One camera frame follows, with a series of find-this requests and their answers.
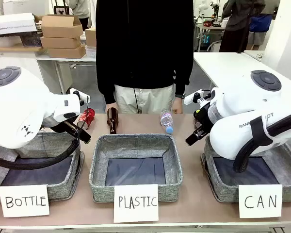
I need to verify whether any brown glass bottle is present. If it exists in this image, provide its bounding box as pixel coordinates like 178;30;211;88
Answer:
106;107;119;134

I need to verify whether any open cardboard box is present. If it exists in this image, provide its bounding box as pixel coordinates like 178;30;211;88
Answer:
40;14;83;39

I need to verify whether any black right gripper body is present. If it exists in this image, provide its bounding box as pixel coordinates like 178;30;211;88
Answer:
193;103;211;136

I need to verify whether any thin black hanging cord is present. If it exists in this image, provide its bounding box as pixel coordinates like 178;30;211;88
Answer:
133;87;142;114

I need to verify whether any plastic bottle purple label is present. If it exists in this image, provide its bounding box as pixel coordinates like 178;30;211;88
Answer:
160;109;174;134

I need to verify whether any grey basket labelled bottle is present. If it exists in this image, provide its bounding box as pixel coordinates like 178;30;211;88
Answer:
0;132;85;204

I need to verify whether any crushed red soda can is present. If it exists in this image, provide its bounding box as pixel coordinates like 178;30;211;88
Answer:
77;108;96;131

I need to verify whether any black perforated crate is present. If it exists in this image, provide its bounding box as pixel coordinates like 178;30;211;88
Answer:
20;31;44;48

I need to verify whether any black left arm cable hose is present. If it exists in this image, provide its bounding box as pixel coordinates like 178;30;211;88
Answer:
0;132;81;170

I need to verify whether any bystander in blue top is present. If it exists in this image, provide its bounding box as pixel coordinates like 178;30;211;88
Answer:
247;0;280;51

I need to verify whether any person's left forearm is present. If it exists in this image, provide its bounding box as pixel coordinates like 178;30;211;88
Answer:
175;54;194;97

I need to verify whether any large white side table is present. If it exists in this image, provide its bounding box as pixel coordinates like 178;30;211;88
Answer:
193;51;291;98

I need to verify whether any wooden shelf board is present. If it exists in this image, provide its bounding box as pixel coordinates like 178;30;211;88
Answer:
0;44;46;53

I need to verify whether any background lab workbench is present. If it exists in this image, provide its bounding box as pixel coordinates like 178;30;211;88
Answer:
194;21;227;52

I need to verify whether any white box with print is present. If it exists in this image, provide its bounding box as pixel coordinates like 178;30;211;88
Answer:
0;13;37;37

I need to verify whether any person's left hand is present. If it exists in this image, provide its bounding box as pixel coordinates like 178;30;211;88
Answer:
171;98;184;114

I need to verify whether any bystander in grey top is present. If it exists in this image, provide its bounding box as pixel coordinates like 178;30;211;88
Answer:
68;0;91;28

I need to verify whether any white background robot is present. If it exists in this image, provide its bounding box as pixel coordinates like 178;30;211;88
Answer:
197;0;209;24

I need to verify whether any white paper sign CAN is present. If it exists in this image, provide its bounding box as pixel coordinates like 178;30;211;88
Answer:
238;184;283;218

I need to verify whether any flat closed cardboard box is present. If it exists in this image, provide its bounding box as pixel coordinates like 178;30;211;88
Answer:
40;36;82;49
48;45;86;59

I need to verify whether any black framed picture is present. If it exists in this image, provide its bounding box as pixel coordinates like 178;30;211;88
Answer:
53;6;70;16

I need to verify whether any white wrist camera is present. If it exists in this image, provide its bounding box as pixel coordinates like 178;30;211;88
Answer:
69;88;91;105
183;89;205;105

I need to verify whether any white plastic tub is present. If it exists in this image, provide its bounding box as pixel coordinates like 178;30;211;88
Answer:
0;36;24;48

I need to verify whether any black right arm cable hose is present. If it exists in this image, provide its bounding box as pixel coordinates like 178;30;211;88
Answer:
232;110;291;173

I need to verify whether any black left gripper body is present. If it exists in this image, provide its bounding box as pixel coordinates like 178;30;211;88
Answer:
63;120;92;144

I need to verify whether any white paper sign BOTTLE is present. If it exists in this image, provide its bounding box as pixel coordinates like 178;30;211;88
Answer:
0;184;50;218

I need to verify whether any white background desk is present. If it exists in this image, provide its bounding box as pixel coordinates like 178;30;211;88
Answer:
36;53;97;95

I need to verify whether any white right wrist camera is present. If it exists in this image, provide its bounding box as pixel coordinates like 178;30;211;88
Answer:
183;89;205;105

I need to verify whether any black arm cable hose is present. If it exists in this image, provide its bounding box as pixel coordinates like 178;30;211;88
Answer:
232;110;291;173
0;132;81;170

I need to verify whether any grey basket labelled plastic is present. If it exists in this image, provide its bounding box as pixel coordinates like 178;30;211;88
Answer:
89;133;184;203

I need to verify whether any grey basket labelled can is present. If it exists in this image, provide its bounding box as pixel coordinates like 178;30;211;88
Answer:
200;135;291;203

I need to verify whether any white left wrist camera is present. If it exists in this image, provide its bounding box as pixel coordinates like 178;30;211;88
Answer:
69;88;91;105

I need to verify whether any small upright cardboard box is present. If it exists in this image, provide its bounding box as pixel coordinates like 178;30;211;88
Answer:
84;28;97;48

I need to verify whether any bystander in dark clothes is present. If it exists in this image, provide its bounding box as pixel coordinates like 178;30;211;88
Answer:
219;0;255;53

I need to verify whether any white paper sign PLASTIC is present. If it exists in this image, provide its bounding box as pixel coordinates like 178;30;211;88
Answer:
113;183;160;223

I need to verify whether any person's right forearm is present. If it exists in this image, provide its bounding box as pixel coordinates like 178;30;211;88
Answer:
96;54;116;105

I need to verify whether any person in black sweater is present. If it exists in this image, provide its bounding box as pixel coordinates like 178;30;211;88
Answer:
96;0;194;114

